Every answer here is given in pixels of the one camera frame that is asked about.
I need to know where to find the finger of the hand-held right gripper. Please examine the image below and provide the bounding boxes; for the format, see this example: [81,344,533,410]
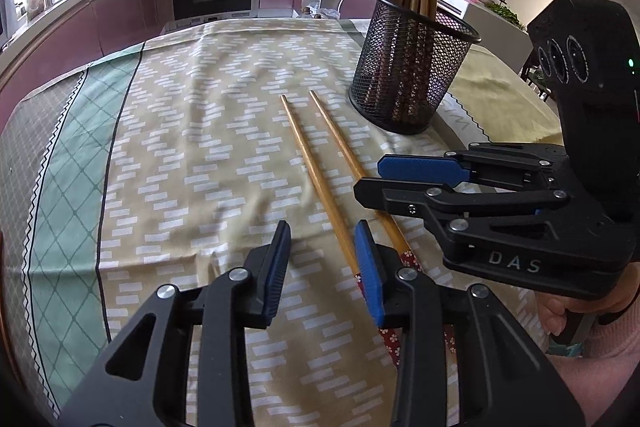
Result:
[377,143,568,190]
[353,177,571,233]

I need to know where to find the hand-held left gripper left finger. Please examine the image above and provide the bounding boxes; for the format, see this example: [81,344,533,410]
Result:
[59,220,292,427]

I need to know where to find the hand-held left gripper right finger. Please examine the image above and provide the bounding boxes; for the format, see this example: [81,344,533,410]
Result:
[353,220,586,427]

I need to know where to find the black mesh utensil holder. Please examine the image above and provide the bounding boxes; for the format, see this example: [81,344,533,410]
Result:
[348,0,482,135]

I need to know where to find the person's right forearm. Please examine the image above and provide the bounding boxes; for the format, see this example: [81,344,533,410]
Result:
[545,304,640,427]

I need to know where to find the person's right hand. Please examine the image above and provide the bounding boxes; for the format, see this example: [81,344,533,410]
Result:
[537,259,640,338]

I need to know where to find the beige patterned tablecloth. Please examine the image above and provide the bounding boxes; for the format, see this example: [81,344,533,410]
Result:
[0,18,566,427]

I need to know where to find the white cabinet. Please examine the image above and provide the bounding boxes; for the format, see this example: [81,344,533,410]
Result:
[437,0,527,34]

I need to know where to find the bottles and bags on floor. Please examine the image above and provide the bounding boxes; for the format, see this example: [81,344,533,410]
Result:
[299,6,342,21]

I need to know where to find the purple kitchen cabinets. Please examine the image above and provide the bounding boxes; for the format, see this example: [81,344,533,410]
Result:
[0,0,391,130]

